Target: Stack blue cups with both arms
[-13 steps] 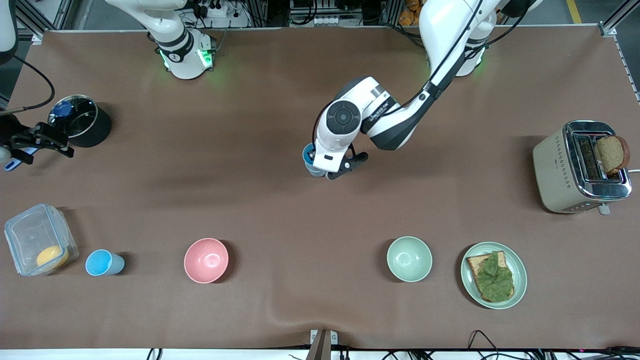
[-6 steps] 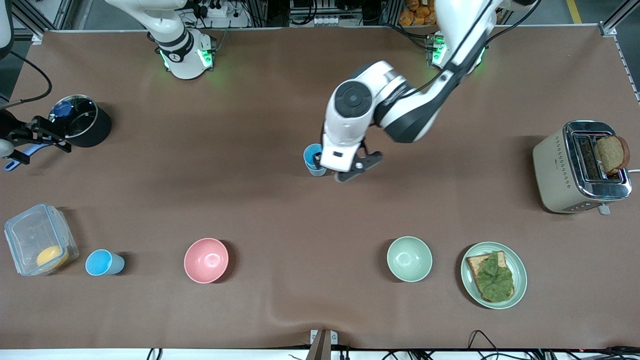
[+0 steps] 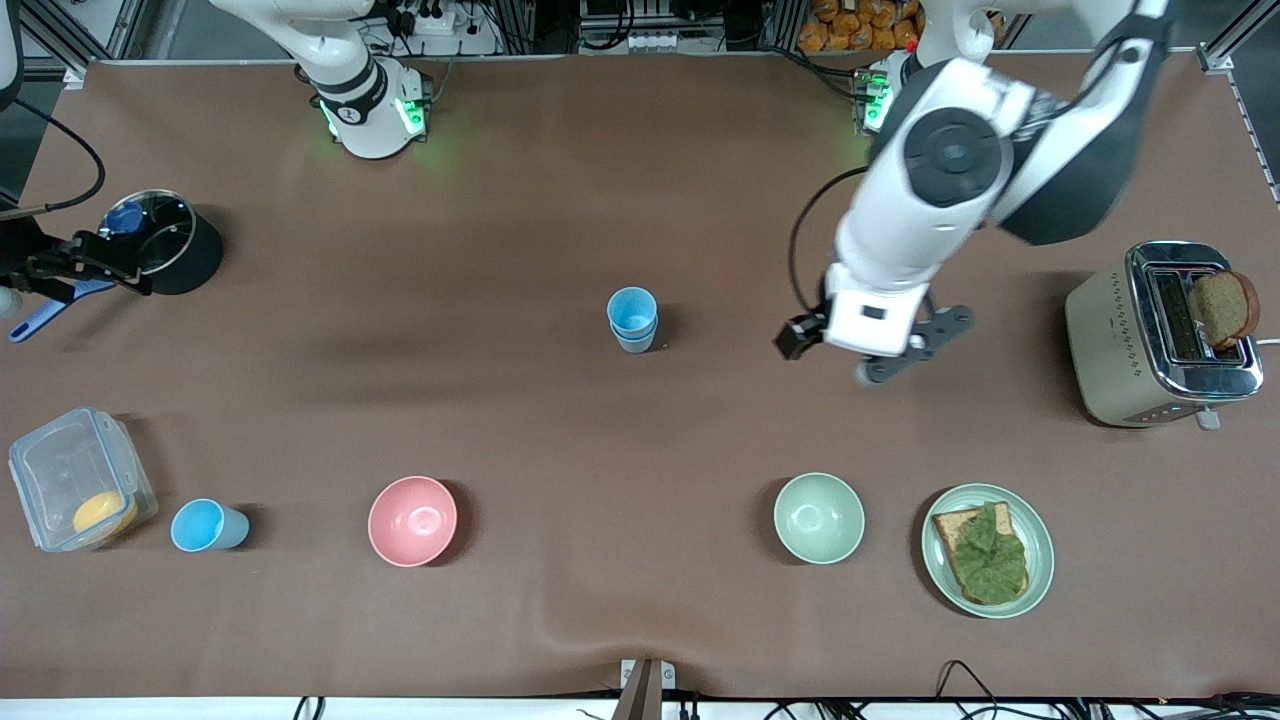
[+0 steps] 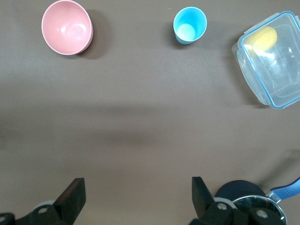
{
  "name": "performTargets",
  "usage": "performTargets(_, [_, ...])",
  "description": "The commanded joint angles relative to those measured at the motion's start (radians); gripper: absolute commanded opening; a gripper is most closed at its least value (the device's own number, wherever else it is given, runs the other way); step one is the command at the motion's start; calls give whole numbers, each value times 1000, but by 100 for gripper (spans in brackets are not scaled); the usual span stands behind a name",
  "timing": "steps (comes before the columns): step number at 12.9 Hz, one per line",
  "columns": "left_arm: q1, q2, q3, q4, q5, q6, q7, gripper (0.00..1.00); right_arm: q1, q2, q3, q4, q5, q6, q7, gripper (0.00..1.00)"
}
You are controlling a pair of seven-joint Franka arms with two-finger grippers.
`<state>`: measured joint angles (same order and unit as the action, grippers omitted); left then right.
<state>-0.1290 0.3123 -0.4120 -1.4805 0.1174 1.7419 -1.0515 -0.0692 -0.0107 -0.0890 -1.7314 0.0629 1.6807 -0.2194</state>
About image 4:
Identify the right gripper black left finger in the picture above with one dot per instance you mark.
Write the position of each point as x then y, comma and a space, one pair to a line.
68, 204

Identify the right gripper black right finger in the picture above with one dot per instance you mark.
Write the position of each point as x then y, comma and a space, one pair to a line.
204, 206

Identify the glass lid with blue knob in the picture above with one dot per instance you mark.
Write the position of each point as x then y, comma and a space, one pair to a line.
257, 202

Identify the clear container with blue seal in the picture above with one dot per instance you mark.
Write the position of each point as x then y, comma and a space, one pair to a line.
274, 72

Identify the yellow sponge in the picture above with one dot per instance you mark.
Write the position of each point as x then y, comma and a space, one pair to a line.
262, 41

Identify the pink bowl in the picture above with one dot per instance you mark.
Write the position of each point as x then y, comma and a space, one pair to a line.
65, 28

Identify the empty blue cup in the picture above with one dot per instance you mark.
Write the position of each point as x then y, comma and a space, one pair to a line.
191, 23

